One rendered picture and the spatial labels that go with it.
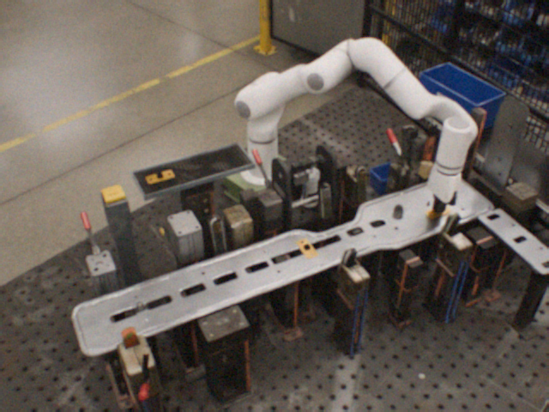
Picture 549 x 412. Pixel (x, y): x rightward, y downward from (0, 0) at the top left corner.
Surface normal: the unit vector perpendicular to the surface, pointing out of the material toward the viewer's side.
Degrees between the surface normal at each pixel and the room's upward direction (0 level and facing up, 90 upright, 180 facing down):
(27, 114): 0
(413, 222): 0
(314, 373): 0
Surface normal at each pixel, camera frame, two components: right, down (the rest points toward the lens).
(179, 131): 0.00, -0.76
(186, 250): 0.45, 0.58
